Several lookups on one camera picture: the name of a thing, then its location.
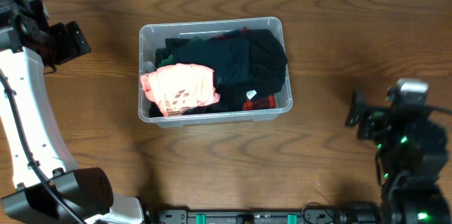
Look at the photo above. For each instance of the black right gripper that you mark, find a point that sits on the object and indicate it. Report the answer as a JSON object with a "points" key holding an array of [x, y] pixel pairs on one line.
{"points": [[377, 118]]}

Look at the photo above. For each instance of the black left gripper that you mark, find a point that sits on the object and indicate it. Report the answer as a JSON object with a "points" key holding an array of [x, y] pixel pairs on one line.
{"points": [[66, 50]]}

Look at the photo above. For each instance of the red plaid flannel garment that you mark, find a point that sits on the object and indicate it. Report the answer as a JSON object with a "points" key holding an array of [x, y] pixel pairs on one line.
{"points": [[267, 102]]}

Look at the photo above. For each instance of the dark green garment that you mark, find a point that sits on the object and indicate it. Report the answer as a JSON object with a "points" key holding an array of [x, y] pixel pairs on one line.
{"points": [[195, 41]]}

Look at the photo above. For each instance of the black shirt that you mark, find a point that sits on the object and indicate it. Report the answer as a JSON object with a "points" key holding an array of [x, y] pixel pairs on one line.
{"points": [[267, 67]]}

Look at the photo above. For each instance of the black garment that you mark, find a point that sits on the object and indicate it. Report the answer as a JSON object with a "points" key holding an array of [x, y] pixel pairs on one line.
{"points": [[163, 57]]}

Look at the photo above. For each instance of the pink printed t-shirt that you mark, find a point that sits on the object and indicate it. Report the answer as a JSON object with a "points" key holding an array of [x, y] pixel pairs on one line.
{"points": [[180, 87]]}

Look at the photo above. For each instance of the dark navy shirt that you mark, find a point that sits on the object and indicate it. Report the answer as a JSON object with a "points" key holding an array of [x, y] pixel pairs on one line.
{"points": [[229, 58]]}

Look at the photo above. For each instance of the clear plastic storage container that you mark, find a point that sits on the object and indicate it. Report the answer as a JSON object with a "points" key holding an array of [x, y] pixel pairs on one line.
{"points": [[152, 37]]}

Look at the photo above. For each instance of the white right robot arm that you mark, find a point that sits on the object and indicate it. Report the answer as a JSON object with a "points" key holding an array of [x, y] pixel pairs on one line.
{"points": [[410, 154]]}

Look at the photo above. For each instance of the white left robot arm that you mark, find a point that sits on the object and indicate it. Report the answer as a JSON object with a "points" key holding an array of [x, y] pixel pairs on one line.
{"points": [[50, 186]]}

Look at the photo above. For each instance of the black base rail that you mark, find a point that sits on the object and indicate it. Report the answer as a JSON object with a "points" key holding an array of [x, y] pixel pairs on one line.
{"points": [[312, 213]]}

